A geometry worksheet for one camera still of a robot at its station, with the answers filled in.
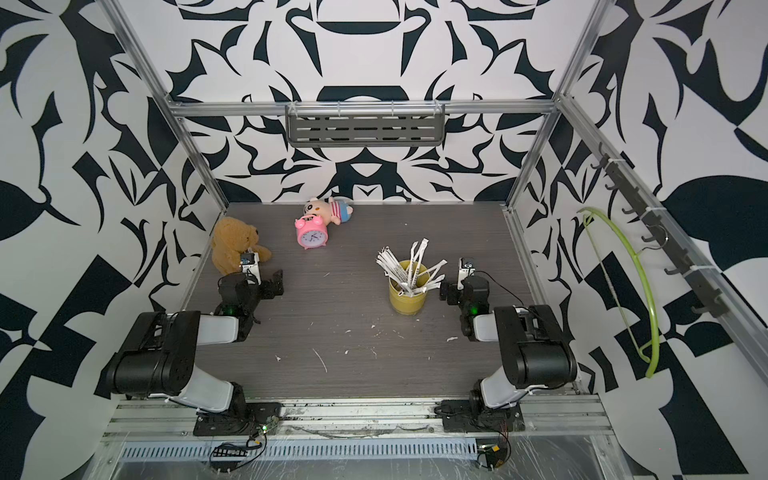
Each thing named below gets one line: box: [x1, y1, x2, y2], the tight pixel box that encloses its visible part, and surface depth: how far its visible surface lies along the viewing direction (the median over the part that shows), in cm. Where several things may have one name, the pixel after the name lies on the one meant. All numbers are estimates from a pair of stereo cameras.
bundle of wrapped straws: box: [375, 238, 448, 298], surface depth 85 cm
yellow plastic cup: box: [389, 260, 430, 316], surface depth 86 cm
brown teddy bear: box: [212, 217, 271, 274], surface depth 89 cm
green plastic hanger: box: [576, 207, 659, 379], surface depth 64 cm
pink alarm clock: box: [294, 215, 328, 250], surface depth 104 cm
